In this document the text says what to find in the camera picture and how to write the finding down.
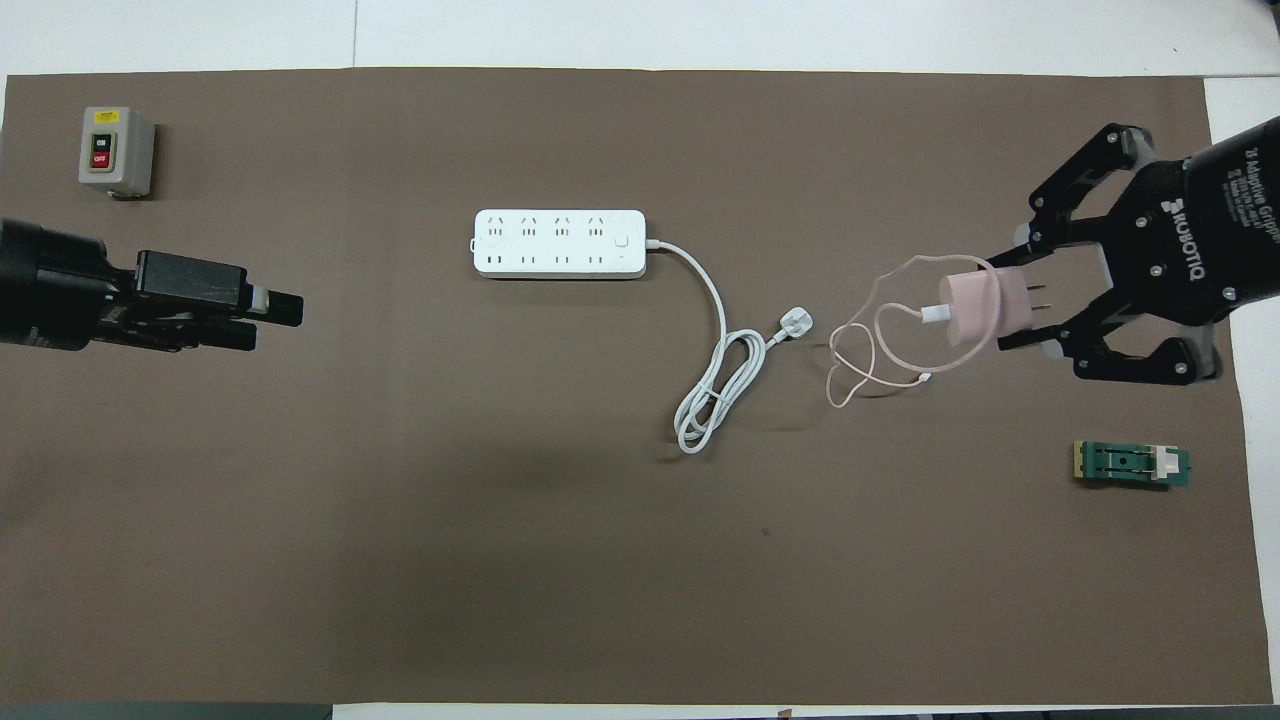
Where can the grey on-off switch box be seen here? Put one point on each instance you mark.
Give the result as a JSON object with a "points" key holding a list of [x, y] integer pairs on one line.
{"points": [[112, 150]]}

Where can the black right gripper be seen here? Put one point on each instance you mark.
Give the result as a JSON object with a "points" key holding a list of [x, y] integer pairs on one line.
{"points": [[1190, 240]]}

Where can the green knife switch block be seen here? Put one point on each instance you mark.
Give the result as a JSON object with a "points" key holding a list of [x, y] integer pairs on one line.
{"points": [[1125, 463]]}

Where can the brown table mat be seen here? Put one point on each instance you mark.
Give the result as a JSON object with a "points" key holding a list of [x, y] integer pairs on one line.
{"points": [[600, 560]]}

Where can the white power strip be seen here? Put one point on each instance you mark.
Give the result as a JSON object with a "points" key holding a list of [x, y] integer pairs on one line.
{"points": [[560, 243]]}

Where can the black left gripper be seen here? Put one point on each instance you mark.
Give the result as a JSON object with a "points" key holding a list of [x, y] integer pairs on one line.
{"points": [[50, 285]]}

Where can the pink charger adapter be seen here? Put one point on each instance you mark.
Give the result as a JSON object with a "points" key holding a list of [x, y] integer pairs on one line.
{"points": [[990, 308]]}

